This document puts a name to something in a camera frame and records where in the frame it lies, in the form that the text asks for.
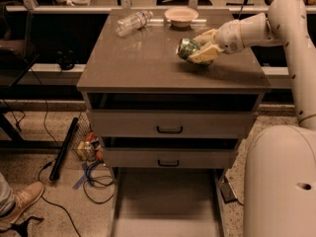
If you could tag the small black device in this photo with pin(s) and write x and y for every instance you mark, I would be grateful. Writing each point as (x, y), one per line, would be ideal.
(66, 61)

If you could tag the grey open bottom drawer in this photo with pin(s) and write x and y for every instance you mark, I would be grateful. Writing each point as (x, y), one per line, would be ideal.
(167, 203)

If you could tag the grey top drawer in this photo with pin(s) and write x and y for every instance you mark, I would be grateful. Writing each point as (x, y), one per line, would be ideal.
(170, 124)

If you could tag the bottles and items pile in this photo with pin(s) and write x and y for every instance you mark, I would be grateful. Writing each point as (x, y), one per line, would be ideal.
(90, 149)

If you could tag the tan shoe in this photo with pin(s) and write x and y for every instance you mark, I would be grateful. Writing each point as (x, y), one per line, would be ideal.
(23, 200)

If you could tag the black power adapter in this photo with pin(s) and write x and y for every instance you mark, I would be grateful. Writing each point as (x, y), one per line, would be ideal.
(227, 192)

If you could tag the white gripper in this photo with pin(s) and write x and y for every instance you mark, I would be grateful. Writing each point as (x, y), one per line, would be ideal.
(229, 36)

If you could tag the grey trouser leg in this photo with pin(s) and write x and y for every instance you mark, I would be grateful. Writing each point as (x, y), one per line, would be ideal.
(7, 200)

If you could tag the clear plastic water bottle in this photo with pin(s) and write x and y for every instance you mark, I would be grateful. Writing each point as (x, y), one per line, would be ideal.
(133, 22)

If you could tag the green soda can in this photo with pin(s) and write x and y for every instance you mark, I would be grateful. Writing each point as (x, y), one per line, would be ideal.
(187, 47)

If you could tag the grey middle drawer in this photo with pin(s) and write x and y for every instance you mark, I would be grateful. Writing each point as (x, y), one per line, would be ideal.
(168, 158)

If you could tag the black tube on floor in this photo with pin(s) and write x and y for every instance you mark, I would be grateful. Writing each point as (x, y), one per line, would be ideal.
(55, 172)

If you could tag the grey drawer cabinet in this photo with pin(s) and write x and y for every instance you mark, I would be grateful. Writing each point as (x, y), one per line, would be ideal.
(142, 72)

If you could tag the white bowl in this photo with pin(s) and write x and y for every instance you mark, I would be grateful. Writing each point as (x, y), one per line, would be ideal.
(181, 17)

